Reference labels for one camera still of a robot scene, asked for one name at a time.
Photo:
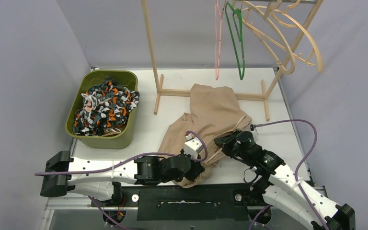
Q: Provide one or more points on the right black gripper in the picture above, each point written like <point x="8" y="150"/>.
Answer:
<point x="226" y="143"/>

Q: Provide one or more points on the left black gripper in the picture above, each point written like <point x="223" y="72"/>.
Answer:
<point x="197" y="165"/>

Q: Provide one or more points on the beige shorts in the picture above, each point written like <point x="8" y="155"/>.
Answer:
<point x="210" y="109"/>

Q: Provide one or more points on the wooden hanger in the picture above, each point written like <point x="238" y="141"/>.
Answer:
<point x="215" y="153"/>
<point x="289" y="64"/>
<point x="266" y="35"/>

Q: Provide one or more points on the camouflage patterned shorts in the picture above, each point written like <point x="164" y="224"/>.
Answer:
<point x="105" y="109"/>

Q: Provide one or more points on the olive green plastic basket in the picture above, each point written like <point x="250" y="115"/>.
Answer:
<point x="128" y="79"/>

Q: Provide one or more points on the pink hanger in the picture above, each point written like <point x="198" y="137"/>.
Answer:
<point x="218" y="35"/>

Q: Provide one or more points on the green hanger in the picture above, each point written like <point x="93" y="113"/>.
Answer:
<point x="234" y="22"/>

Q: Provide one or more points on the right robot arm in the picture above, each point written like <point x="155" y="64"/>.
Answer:
<point x="280" y="187"/>

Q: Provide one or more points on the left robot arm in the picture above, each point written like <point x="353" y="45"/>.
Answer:
<point x="102" y="179"/>

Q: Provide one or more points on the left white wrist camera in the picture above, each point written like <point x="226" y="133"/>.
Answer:
<point x="193" y="146"/>

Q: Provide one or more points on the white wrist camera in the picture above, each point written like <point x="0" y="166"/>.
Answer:
<point x="193" y="146"/>
<point x="253" y="130"/>

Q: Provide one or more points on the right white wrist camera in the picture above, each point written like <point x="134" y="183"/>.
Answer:
<point x="253" y="130"/>

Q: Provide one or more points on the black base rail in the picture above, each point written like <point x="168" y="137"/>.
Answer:
<point x="206" y="206"/>

